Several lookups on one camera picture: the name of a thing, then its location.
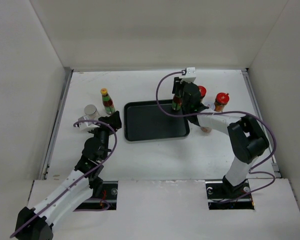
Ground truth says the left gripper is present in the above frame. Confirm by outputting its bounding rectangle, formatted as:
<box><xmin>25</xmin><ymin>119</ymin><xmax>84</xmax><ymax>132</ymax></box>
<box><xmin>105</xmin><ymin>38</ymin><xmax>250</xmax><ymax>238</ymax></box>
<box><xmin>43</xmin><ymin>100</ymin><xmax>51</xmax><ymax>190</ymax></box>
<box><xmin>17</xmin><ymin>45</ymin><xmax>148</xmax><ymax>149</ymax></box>
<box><xmin>88</xmin><ymin>111</ymin><xmax>121</xmax><ymax>160</ymax></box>

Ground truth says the green sauce bottle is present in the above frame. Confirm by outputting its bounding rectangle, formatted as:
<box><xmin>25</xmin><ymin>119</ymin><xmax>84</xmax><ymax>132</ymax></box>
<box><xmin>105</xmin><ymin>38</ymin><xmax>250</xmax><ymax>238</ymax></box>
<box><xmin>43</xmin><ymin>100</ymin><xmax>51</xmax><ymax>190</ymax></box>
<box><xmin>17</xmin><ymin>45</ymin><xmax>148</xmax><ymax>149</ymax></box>
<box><xmin>171</xmin><ymin>94</ymin><xmax>182</xmax><ymax>112</ymax></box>
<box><xmin>100</xmin><ymin>88</ymin><xmax>116</xmax><ymax>115</ymax></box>

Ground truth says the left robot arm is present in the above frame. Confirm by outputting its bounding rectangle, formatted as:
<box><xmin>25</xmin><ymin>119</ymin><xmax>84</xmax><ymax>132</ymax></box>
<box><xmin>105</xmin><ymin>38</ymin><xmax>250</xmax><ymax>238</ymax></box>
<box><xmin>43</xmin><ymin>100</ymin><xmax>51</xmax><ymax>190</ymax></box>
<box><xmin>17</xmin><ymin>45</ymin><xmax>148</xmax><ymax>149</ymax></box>
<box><xmin>10</xmin><ymin>111</ymin><xmax>122</xmax><ymax>240</ymax></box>

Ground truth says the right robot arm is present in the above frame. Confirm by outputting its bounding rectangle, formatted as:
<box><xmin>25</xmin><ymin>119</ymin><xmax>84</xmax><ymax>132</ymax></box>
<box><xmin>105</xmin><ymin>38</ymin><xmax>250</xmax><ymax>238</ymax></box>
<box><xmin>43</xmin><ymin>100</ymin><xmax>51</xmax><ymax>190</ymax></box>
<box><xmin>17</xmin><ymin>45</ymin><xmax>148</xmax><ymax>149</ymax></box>
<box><xmin>172</xmin><ymin>77</ymin><xmax>269</xmax><ymax>198</ymax></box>

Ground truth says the rear silver lid jar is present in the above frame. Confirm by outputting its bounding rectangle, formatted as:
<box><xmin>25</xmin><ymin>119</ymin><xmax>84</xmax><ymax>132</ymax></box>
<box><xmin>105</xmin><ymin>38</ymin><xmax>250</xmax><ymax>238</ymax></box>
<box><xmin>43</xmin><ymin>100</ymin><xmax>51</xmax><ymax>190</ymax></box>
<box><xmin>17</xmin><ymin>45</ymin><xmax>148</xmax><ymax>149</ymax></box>
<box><xmin>84</xmin><ymin>104</ymin><xmax>100</xmax><ymax>119</ymax></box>

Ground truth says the left red lid jar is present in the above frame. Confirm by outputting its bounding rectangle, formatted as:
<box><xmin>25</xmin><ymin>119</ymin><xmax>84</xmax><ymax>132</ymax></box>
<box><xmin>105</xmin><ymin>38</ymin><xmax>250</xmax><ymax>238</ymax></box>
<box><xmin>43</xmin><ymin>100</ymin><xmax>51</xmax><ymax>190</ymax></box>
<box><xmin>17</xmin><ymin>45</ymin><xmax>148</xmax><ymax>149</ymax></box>
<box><xmin>198</xmin><ymin>85</ymin><xmax>207</xmax><ymax>102</ymax></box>

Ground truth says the red lid jar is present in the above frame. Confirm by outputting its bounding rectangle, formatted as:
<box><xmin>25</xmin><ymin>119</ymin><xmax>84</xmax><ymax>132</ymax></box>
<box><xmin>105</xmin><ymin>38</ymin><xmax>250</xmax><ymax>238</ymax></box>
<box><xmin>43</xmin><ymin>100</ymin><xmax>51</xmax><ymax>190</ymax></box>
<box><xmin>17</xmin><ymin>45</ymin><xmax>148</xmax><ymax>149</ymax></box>
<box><xmin>214</xmin><ymin>92</ymin><xmax>230</xmax><ymax>112</ymax></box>
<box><xmin>198</xmin><ymin>85</ymin><xmax>207</xmax><ymax>102</ymax></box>

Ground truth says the black plastic tray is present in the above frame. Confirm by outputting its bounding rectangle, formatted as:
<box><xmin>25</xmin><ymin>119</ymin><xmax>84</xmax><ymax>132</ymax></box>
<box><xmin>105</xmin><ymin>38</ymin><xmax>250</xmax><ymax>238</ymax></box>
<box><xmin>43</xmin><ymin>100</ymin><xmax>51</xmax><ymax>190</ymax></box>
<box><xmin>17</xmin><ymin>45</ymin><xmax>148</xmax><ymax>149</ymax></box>
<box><xmin>123</xmin><ymin>100</ymin><xmax>190</xmax><ymax>142</ymax></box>

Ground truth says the rear white lid spice jar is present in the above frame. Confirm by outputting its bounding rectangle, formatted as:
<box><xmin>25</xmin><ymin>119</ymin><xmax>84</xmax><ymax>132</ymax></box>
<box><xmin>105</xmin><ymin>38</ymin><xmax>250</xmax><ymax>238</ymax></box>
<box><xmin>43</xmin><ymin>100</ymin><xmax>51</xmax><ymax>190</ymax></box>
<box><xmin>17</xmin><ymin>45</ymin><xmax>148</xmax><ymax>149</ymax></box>
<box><xmin>204</xmin><ymin>101</ymin><xmax>215</xmax><ymax>111</ymax></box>

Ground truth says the white lid spice jar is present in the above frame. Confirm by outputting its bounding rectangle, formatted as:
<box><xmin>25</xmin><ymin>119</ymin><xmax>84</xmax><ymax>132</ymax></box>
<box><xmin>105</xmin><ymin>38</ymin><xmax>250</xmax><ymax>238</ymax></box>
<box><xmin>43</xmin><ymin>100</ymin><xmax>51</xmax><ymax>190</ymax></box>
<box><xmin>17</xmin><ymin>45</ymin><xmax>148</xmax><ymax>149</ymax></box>
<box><xmin>200</xmin><ymin>126</ymin><xmax>212</xmax><ymax>134</ymax></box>
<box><xmin>204</xmin><ymin>101</ymin><xmax>215</xmax><ymax>111</ymax></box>

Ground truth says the right red lid jar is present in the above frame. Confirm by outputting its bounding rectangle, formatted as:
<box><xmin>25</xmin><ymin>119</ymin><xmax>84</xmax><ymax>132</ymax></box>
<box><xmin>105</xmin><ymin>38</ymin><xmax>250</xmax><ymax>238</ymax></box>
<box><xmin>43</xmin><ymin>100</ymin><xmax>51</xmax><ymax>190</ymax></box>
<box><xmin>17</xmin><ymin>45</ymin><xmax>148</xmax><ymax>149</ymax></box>
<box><xmin>214</xmin><ymin>92</ymin><xmax>230</xmax><ymax>112</ymax></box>

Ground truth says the front white lid spice jar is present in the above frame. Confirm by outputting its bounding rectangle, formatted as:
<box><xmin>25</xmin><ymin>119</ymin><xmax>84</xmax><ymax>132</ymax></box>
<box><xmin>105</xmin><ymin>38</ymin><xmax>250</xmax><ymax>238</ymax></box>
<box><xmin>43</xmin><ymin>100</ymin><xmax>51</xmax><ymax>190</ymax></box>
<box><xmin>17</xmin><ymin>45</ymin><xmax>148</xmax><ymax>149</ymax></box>
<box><xmin>200</xmin><ymin>126</ymin><xmax>212</xmax><ymax>134</ymax></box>

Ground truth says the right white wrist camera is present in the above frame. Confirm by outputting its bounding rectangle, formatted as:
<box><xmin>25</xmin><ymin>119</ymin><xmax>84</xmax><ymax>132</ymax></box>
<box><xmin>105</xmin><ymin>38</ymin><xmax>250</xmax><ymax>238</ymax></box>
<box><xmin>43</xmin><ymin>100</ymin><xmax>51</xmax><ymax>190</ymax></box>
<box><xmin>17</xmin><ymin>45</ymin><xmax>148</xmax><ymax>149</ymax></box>
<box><xmin>179</xmin><ymin>67</ymin><xmax>197</xmax><ymax>84</ymax></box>

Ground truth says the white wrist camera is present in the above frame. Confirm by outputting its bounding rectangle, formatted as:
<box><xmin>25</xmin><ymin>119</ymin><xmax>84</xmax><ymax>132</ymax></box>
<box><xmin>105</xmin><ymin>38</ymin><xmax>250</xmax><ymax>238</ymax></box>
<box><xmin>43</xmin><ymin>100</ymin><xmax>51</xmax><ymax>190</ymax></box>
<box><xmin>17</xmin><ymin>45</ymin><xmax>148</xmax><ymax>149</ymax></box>
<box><xmin>179</xmin><ymin>67</ymin><xmax>197</xmax><ymax>84</ymax></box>
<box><xmin>73</xmin><ymin>115</ymin><xmax>98</xmax><ymax>132</ymax></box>

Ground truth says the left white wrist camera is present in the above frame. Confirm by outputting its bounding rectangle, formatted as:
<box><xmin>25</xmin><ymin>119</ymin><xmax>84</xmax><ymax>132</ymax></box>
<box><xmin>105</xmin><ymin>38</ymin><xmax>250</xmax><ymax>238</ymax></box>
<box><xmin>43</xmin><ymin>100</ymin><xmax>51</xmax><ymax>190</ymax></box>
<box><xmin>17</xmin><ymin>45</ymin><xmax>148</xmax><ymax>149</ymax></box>
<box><xmin>73</xmin><ymin>115</ymin><xmax>98</xmax><ymax>132</ymax></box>

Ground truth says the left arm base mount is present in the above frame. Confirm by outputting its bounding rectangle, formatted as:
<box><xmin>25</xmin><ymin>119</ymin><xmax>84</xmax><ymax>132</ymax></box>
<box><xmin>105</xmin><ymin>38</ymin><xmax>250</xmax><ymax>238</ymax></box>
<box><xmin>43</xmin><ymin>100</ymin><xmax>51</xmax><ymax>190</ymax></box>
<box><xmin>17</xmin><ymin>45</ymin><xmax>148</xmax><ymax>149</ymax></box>
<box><xmin>74</xmin><ymin>181</ymin><xmax>119</xmax><ymax>212</ymax></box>

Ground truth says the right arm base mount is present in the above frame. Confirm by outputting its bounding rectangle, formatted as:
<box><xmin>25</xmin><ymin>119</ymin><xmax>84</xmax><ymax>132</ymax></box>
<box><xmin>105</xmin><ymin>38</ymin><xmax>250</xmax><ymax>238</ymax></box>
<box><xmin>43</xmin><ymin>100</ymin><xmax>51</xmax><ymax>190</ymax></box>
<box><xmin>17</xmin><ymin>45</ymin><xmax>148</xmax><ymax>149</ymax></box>
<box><xmin>205</xmin><ymin>180</ymin><xmax>255</xmax><ymax>210</ymax></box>

